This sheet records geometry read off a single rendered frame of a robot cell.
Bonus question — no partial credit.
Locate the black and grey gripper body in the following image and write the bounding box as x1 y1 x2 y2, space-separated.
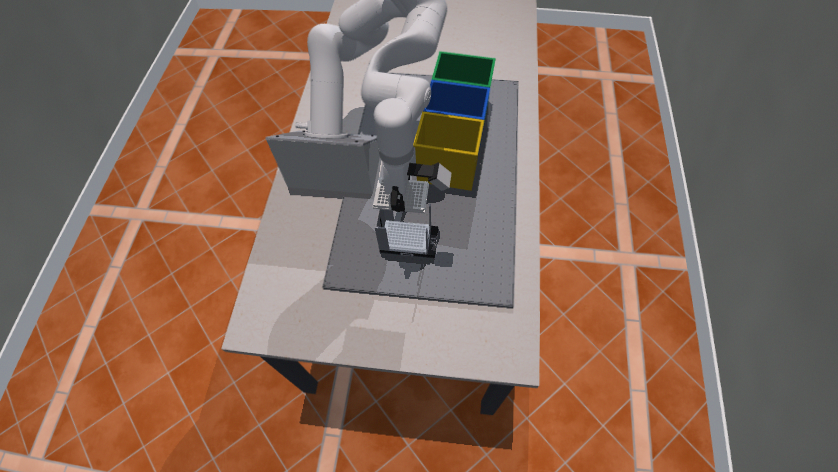
380 157 413 196

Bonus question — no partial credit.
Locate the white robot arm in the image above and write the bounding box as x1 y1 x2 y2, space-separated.
295 0 452 191

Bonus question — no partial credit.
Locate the yellow open-top bin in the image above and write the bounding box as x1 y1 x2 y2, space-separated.
414 111 484 191

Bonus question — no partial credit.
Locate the green bin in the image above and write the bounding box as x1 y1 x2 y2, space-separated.
432 51 496 88

